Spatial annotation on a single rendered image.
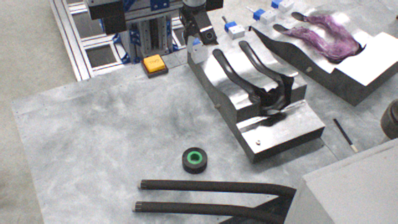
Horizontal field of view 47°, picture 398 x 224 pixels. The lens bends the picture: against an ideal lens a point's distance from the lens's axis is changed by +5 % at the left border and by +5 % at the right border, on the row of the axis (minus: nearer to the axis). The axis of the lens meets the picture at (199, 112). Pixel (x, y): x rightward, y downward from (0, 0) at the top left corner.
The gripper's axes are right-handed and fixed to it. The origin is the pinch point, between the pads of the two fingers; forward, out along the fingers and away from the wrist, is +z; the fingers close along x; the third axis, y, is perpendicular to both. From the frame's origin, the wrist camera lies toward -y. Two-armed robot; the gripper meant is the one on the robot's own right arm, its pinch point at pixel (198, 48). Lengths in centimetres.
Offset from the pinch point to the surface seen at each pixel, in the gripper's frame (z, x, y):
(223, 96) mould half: 2.8, 0.7, -20.3
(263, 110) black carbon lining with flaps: 3.6, -8.6, -30.3
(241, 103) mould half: -0.4, -2.0, -27.1
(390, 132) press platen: -35, -12, -66
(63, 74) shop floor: 98, 47, 95
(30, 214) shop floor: 89, 83, 13
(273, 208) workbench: 25, -1, -54
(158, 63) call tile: 10.4, 12.6, 8.2
